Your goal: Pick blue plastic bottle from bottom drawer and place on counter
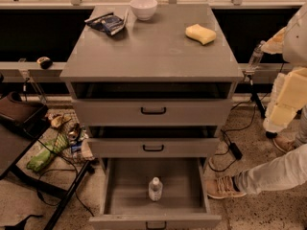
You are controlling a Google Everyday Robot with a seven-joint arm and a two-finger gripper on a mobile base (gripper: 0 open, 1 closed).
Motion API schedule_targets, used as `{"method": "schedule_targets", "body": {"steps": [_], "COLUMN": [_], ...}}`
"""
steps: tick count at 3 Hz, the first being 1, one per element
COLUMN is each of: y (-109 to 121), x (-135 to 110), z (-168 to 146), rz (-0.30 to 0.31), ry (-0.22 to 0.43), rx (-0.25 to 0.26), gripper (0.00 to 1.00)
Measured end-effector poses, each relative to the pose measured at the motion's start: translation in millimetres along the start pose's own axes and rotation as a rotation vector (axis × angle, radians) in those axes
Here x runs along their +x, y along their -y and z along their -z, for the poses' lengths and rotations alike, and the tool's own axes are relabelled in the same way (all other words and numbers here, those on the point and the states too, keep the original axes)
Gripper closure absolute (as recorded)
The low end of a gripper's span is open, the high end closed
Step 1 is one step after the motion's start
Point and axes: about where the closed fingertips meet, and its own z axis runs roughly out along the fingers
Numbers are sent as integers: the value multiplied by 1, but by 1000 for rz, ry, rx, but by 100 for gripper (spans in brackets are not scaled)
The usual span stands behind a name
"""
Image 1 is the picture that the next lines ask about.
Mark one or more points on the clear plastic water bottle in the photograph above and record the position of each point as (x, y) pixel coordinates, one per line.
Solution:
(155, 189)

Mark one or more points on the wire mesh basket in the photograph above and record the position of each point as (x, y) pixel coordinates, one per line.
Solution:
(70, 137)

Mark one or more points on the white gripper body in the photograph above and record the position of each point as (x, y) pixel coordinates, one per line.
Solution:
(295, 43)

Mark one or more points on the grey drawer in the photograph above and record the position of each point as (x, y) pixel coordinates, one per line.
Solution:
(125, 196)
(152, 103)
(153, 141)

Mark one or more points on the yellow sponge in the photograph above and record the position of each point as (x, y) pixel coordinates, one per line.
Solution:
(201, 34)

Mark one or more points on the grey drawer cabinet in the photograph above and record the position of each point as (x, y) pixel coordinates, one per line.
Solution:
(157, 50)

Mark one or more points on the middle grey drawer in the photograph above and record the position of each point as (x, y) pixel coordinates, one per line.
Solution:
(153, 141)

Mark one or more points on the white ceramic bowl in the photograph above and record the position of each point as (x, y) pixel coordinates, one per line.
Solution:
(143, 9)

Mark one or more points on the green snack bag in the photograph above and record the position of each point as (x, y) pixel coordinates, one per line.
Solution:
(47, 153)

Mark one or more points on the tan sneaker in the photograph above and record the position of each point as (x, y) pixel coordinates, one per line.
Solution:
(284, 144)
(222, 187)

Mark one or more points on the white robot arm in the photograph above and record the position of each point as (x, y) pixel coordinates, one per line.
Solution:
(295, 39)

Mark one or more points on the bottom grey drawer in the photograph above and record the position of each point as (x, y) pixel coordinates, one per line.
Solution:
(125, 196)

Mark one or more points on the top grey drawer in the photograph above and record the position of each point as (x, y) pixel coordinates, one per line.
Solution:
(152, 103)

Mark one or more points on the person leg grey trousers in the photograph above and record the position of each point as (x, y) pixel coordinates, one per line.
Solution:
(282, 173)

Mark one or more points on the black tripod stand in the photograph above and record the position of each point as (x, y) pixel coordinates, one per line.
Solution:
(254, 95)

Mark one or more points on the clear bottle on ledge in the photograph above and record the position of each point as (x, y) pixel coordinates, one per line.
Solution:
(256, 56)

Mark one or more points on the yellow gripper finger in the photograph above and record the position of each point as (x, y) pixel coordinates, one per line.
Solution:
(289, 94)

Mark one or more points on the black power adapter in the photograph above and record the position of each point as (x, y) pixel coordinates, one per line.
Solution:
(235, 151)

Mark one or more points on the blue snack bag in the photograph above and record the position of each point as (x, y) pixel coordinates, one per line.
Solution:
(109, 23)

